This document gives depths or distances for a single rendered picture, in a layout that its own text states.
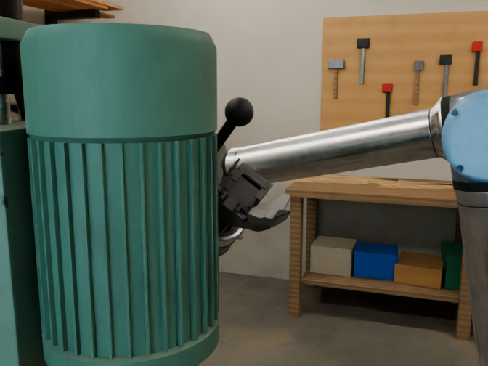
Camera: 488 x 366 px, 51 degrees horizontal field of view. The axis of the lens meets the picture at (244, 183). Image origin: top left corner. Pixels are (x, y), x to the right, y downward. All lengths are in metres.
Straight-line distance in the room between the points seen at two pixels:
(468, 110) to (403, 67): 2.93
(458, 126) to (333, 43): 3.01
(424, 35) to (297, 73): 0.88
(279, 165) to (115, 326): 0.60
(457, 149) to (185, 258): 0.42
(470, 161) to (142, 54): 0.47
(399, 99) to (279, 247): 1.41
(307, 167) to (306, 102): 2.78
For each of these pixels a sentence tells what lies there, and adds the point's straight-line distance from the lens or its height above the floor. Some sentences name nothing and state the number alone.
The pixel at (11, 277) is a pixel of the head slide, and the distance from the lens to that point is 0.51.
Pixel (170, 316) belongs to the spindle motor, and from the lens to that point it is 0.47.
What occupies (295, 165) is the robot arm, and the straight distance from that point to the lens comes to 0.98.
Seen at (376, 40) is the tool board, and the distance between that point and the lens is 3.67.
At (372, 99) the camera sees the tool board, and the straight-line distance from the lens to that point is 3.66.
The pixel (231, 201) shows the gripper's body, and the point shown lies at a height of 1.29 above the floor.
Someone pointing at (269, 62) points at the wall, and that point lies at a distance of 3.81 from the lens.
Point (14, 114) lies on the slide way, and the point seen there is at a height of 1.43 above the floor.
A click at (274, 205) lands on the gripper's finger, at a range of 0.76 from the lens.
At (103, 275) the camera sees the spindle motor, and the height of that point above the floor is 1.30.
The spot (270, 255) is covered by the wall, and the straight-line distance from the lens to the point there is 4.01.
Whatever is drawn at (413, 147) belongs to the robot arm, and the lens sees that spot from 0.91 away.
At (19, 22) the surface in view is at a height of 1.52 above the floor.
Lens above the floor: 1.45
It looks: 10 degrees down
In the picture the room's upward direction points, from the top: straight up
